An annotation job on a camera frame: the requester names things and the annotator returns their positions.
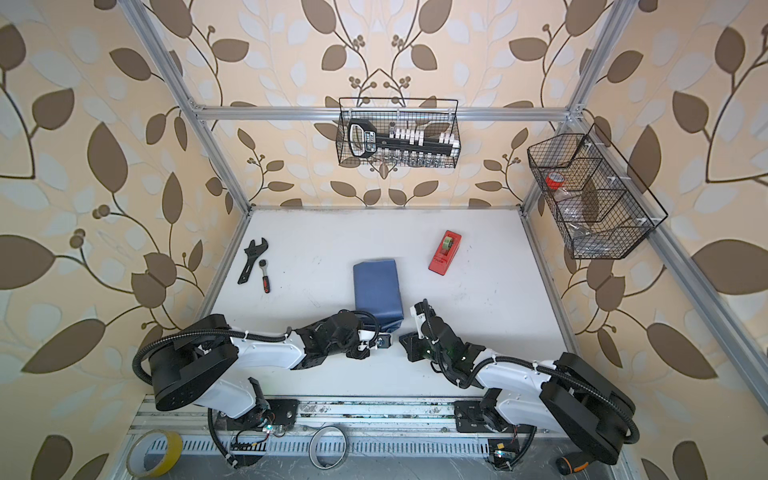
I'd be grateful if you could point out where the orange black screwdriver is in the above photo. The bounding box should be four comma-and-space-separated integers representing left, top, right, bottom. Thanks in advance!
555, 451, 595, 476

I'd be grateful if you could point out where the yellow tape roll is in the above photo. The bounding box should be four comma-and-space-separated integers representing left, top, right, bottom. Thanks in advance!
125, 429, 183, 479

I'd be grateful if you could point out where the black adjustable wrench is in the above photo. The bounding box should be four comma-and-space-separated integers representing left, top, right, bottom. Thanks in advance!
237, 238, 269, 284

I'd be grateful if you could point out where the red white object in basket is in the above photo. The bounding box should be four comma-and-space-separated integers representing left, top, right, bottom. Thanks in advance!
545, 171, 565, 191

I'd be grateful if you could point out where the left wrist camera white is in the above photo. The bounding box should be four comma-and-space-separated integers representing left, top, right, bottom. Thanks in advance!
358, 329, 392, 351

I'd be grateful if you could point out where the wire basket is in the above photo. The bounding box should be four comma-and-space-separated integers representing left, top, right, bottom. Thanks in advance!
527, 124, 668, 260
335, 96, 462, 169

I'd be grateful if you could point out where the black socket set tool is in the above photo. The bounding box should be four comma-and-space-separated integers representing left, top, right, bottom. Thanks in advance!
346, 119, 461, 158

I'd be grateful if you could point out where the right wire basket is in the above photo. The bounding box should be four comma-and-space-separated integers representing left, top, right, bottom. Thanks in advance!
527, 124, 668, 260

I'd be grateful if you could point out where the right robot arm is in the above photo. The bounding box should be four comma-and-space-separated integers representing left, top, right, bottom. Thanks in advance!
399, 314, 640, 465

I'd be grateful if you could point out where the back wire basket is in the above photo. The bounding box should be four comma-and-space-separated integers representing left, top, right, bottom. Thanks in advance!
335, 96, 462, 169

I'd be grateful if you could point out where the light blue wrapping paper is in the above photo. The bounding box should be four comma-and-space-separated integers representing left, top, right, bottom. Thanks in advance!
353, 259, 404, 333

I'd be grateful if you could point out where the red tape dispenser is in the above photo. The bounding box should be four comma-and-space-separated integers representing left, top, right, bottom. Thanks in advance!
429, 230, 462, 276

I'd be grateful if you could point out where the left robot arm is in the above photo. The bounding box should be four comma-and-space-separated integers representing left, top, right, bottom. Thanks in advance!
132, 310, 391, 421

